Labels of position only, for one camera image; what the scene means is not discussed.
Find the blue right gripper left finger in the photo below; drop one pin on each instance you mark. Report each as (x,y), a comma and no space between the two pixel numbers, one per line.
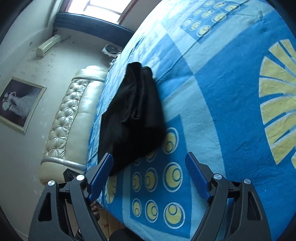
(97,177)

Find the black pants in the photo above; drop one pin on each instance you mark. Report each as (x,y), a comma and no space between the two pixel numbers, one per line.
(133,125)

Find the white fan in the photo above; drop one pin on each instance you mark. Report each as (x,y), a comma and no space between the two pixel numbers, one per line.
(111,51)

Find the dark blue curtain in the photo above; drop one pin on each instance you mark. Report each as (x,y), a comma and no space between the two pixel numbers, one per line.
(110,32)

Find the framed wedding photo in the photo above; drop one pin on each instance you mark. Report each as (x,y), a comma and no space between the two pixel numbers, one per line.
(19,100)

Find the cream tufted headboard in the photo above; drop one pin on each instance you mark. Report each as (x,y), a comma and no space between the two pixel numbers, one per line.
(68,139)

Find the white air conditioner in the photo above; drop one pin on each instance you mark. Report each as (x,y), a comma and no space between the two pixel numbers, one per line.
(47,46)

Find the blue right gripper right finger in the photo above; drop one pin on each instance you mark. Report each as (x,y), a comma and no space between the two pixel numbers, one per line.
(199,179)

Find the blue patterned bed sheet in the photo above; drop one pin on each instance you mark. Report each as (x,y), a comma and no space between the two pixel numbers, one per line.
(225,72)

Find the bright window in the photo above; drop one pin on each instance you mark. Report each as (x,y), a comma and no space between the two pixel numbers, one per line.
(107,10)

